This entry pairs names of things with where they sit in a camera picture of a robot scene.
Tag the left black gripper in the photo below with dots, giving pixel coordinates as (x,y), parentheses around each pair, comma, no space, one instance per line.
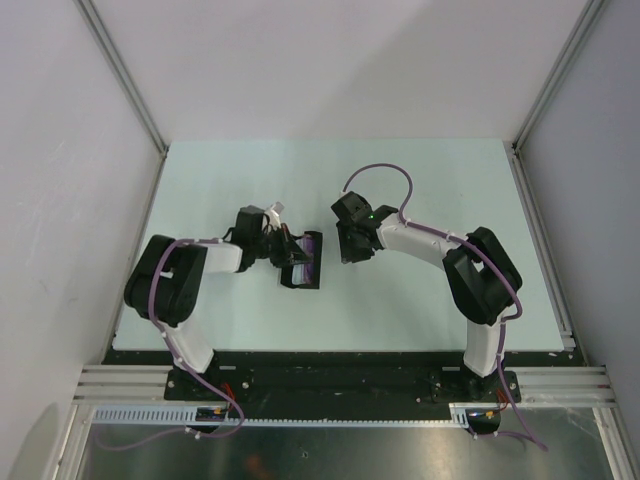
(290,250)

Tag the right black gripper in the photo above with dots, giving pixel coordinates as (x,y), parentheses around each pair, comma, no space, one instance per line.
(347,253)

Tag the pink purple sunglasses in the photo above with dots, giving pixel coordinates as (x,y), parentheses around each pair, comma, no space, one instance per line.
(304,274)

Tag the black glasses case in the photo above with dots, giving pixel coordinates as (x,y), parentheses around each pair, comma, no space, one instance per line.
(301,257)

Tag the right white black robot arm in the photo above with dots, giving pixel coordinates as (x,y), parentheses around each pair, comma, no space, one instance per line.
(481,276)

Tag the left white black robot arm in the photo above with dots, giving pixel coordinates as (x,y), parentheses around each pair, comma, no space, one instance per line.
(164,285)

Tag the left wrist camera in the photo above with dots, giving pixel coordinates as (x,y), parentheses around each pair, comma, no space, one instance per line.
(273,212)

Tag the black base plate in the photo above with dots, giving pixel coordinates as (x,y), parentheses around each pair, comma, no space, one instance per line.
(337,371)

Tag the white slotted cable duct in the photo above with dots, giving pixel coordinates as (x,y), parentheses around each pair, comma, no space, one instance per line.
(210,414)

